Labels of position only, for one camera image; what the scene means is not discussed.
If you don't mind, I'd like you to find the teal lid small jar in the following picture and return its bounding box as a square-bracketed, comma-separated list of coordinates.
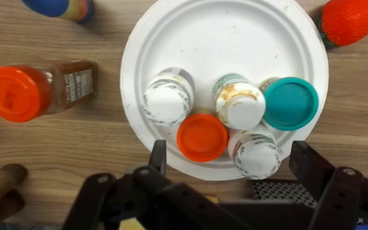
[259, 77, 319, 132]

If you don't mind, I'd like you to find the orange lid small jar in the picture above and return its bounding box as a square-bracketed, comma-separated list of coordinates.
[176, 113, 229, 162]

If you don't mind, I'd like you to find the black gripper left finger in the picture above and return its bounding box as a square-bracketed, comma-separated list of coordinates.
[61, 139, 248, 230]

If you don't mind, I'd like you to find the large white pill bottle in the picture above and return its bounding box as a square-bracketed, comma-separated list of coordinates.
[213, 73, 266, 130]

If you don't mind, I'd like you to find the red plastic strawberry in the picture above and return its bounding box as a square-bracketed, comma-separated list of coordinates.
[319, 0, 368, 47]

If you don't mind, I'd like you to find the white bottle green label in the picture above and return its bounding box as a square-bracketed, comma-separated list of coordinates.
[227, 125, 281, 180]

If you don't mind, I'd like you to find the orange lid spice jar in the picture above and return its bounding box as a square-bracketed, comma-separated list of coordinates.
[0, 60, 97, 123]

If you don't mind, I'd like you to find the brown plush moose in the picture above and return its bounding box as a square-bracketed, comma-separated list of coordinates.
[0, 164, 28, 222]

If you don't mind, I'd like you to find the white paper plate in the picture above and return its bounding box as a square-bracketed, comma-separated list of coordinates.
[120, 0, 328, 182]

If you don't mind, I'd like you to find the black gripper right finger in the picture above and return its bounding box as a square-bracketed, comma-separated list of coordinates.
[290, 141, 368, 230]

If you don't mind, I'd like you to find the blue cap small bottle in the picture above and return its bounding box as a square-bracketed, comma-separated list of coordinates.
[22, 0, 94, 23]

